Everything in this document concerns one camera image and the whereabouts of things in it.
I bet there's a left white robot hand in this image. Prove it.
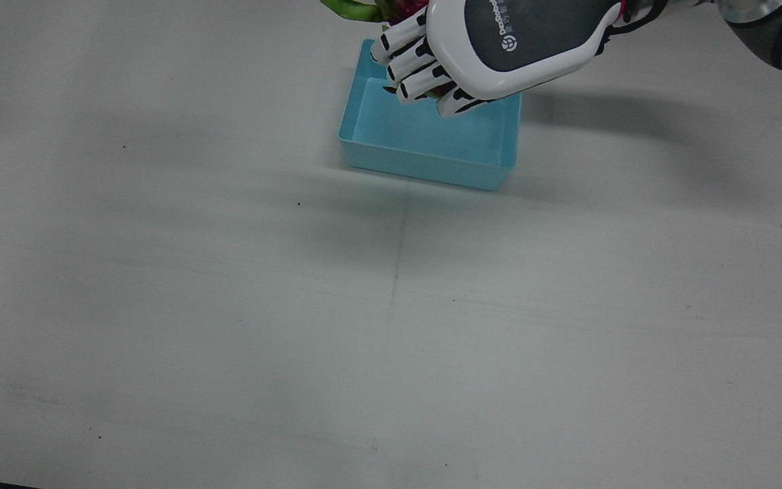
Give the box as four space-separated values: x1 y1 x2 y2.
370 0 627 118

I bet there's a light blue plastic bin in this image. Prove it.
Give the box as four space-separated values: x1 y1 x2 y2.
338 39 523 192

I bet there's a pink dragon fruit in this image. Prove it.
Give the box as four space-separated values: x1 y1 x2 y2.
320 0 458 101

